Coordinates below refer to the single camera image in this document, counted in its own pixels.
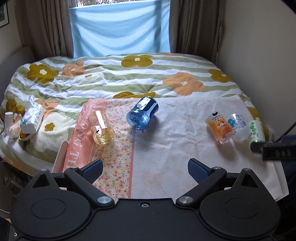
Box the green dotted clear cup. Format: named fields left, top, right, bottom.
left=247, top=118, right=265, bottom=147

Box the white barcode clear cup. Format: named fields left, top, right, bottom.
left=227, top=113, right=249, bottom=142

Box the blue plastic cup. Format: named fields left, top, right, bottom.
left=126, top=96, right=159, bottom=131

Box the pink floral cloth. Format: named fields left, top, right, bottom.
left=64, top=95, right=287, bottom=200

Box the white tissue pack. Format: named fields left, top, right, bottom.
left=20, top=95, right=44, bottom=134

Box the small white bottle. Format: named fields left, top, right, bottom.
left=4, top=111, right=14, bottom=132

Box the flower striped duvet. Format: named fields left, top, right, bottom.
left=1, top=53, right=259, bottom=175

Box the brown right curtain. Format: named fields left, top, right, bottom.
left=169, top=0, right=225, bottom=63

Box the brown curtain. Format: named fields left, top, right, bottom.
left=15, top=1, right=74, bottom=59
left=169, top=0, right=225, bottom=63

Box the brown left curtain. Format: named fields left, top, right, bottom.
left=15, top=1, right=74, bottom=59

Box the light blue window cloth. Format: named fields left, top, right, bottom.
left=69, top=1, right=171, bottom=58

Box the black cable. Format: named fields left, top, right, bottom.
left=273, top=120, right=296, bottom=143

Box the window frame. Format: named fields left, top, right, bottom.
left=69, top=0, right=149, bottom=9

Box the framed wall picture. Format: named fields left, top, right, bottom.
left=0, top=3, right=10, bottom=28

